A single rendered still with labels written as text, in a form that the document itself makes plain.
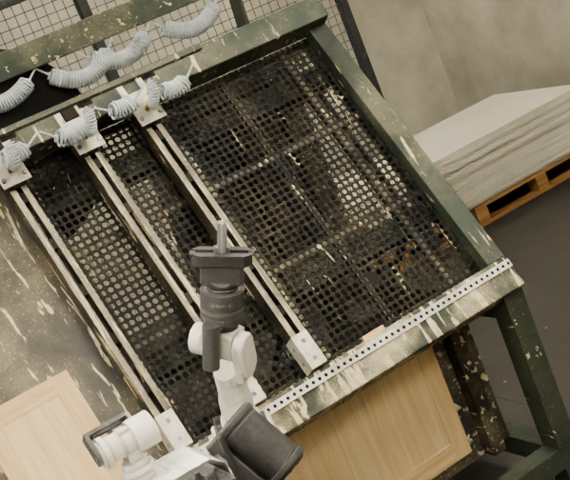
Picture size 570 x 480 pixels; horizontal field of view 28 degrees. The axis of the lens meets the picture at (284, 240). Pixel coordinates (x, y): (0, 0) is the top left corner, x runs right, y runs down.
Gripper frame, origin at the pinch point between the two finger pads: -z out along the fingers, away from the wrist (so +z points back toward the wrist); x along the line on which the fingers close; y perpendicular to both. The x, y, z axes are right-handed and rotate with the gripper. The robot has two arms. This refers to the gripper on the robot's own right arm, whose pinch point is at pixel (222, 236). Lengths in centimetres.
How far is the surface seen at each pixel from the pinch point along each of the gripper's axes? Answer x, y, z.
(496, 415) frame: -96, 167, 135
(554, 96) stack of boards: -210, 576, 117
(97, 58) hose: 55, 226, 16
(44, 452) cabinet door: 56, 87, 103
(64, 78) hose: 66, 215, 21
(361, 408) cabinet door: -43, 141, 118
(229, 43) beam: 4, 201, 4
